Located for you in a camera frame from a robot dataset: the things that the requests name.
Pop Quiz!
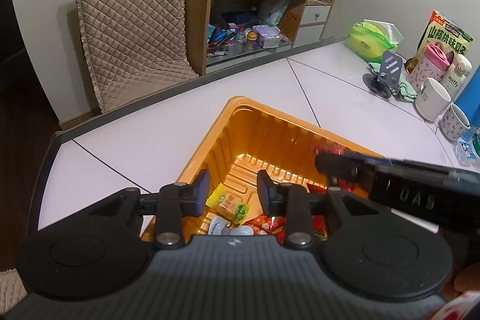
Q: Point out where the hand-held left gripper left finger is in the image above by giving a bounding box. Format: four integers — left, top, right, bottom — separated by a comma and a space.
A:
90, 169, 211, 250

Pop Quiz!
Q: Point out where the green tissue pack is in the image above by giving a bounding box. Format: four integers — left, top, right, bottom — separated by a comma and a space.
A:
345, 19, 404, 62

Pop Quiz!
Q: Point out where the white plastic bag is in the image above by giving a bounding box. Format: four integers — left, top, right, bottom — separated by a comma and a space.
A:
259, 0, 293, 26

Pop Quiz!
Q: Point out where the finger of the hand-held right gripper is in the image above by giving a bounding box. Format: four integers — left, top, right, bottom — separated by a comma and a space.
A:
314, 152, 376, 190
337, 151, 394, 168

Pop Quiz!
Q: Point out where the red patterned clothing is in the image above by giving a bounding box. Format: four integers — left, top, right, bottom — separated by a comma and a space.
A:
427, 290, 480, 320

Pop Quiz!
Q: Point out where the white mug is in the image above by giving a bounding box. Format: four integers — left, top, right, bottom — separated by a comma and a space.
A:
414, 77, 452, 120

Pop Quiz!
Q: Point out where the pink lidded cup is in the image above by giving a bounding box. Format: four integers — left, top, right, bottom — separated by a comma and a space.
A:
407, 43, 451, 92

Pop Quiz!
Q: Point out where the yellow candy packet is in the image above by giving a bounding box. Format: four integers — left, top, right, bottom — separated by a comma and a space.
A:
207, 183, 251, 222

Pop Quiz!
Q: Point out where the crushed blue label bottle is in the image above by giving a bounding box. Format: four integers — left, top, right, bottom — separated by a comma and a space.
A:
454, 130, 480, 167

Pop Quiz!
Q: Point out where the blue thermos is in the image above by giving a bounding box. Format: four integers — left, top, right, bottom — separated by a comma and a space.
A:
454, 63, 480, 114

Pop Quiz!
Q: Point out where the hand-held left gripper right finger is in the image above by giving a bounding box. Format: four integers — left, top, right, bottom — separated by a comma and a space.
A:
256, 169, 391, 250

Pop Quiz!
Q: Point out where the purple box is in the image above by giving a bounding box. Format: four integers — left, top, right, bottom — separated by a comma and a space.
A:
252, 25, 282, 49

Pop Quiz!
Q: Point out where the wooden shelf unit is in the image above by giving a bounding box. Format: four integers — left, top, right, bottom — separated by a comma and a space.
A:
185, 0, 344, 76

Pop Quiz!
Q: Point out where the red pictured snack packet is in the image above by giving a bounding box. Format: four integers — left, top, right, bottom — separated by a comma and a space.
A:
244, 215, 286, 236

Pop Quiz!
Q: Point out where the beige quilted cushion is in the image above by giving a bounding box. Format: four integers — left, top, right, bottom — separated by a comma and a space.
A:
0, 269, 29, 313

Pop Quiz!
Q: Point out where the chair with quilted cover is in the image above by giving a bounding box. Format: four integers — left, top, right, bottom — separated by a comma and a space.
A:
70, 0, 199, 114

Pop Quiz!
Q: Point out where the green cloth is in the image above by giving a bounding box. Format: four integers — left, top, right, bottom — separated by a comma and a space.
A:
367, 61, 419, 103

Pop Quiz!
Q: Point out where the yellow green snack bag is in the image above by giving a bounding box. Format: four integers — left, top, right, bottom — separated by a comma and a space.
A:
405, 10, 474, 75

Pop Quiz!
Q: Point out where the orange plastic tray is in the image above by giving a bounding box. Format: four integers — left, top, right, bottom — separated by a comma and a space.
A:
140, 96, 387, 244

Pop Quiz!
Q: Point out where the grey phone stand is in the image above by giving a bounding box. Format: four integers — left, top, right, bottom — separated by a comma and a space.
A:
362, 50, 405, 99

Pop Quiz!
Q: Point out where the person's right hand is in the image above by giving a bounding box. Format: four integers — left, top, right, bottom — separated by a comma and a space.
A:
453, 263, 480, 301

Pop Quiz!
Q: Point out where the patterned white cup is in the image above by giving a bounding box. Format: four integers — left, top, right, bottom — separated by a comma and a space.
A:
438, 103, 470, 141

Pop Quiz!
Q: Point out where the white rabbit print bottle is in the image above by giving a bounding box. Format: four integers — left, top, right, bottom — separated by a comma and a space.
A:
439, 53, 472, 97

